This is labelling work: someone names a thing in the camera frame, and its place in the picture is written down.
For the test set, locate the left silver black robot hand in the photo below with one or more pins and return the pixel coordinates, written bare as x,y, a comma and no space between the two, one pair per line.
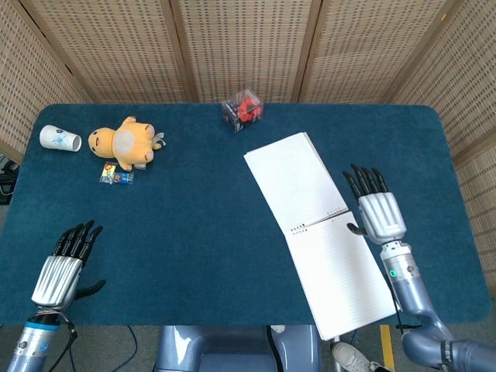
58,279

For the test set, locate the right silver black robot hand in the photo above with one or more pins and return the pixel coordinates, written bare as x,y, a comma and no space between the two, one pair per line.
381,217

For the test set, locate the yellow spiral notebook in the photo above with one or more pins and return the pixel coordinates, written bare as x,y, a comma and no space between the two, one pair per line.
329,263

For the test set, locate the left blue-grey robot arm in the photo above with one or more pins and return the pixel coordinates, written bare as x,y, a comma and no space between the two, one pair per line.
33,345

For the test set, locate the black equipment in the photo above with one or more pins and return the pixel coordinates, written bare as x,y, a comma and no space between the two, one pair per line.
7,182

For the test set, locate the yellow green candy packet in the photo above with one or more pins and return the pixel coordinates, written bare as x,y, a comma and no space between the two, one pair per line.
108,172

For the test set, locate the blue candy packet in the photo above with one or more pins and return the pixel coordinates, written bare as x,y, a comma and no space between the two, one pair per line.
125,178

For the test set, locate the yellow floor tape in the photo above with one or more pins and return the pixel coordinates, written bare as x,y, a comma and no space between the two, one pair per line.
387,348

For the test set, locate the small clear packet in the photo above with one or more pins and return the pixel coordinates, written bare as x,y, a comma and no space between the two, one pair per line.
140,167

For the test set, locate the white paper cup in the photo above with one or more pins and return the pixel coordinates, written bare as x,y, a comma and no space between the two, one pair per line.
58,137

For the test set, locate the blue felt table cloth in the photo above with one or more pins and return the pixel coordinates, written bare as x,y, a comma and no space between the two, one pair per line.
193,232

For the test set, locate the white sneaker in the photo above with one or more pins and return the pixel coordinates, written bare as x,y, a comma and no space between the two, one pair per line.
348,358

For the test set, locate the yellow plush toy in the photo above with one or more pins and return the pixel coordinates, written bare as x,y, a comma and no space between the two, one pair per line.
128,143

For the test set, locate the clear box red black pieces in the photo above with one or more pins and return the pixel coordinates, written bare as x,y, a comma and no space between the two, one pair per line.
242,110

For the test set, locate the blue-grey robot torso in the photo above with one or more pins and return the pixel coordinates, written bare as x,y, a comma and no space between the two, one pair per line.
232,348

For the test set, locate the woven wooden folding screen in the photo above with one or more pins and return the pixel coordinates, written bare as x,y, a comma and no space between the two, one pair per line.
248,46

